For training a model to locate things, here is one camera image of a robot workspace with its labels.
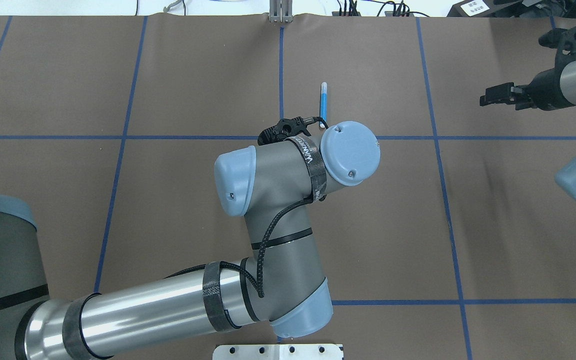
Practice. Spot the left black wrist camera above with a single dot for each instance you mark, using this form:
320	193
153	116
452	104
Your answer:
288	127

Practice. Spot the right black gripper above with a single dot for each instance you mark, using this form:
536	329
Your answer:
544	88

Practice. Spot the blue marker pen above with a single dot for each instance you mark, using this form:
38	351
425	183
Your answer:
323	105

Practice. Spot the aluminium frame post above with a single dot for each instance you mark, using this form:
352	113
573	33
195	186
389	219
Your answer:
281	11

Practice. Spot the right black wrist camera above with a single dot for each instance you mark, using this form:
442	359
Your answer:
563	41

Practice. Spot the white pedestal column base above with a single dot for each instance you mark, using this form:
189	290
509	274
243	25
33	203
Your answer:
310	351

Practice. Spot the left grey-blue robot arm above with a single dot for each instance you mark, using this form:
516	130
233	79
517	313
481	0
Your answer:
281	282

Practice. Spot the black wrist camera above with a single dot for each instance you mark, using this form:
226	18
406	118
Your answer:
563	41
288	127

